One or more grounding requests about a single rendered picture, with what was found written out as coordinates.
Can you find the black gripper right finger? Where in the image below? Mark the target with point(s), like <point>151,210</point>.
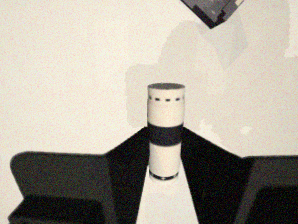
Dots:
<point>223,185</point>

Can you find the white cylindrical battery with black band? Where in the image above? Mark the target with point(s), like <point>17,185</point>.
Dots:
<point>165,123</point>

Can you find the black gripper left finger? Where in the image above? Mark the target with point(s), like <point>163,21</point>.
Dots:
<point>115,178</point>

